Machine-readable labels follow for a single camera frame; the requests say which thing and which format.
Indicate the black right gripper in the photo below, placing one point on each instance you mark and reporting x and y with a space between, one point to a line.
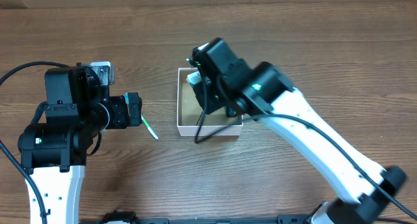
202 96

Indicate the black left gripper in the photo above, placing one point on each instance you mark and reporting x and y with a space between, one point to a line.
134 109

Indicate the green white toothbrush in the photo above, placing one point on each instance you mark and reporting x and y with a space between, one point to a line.
150 128

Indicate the green white soap packet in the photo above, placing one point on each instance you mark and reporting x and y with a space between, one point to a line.
194 78

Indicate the blue mouthwash bottle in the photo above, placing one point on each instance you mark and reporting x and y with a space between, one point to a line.
230 112

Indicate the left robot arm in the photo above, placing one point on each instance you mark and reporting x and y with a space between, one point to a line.
54 147

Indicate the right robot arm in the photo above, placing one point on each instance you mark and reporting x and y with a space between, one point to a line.
363 187

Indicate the white cardboard box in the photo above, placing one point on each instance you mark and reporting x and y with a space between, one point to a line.
189 112

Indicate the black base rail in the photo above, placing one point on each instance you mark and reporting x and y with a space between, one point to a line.
130 217

